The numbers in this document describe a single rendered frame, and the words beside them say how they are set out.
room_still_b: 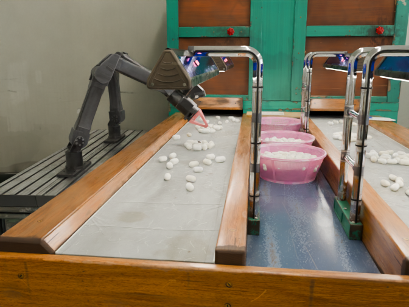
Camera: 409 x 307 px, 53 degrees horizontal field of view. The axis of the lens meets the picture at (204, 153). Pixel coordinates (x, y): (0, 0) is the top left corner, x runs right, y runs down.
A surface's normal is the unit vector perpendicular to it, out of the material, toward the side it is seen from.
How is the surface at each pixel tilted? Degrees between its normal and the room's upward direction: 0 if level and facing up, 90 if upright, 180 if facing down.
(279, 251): 0
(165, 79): 90
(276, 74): 90
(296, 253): 0
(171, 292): 90
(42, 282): 90
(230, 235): 0
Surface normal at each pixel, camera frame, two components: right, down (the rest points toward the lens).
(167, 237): 0.00, -0.97
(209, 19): -0.12, 0.22
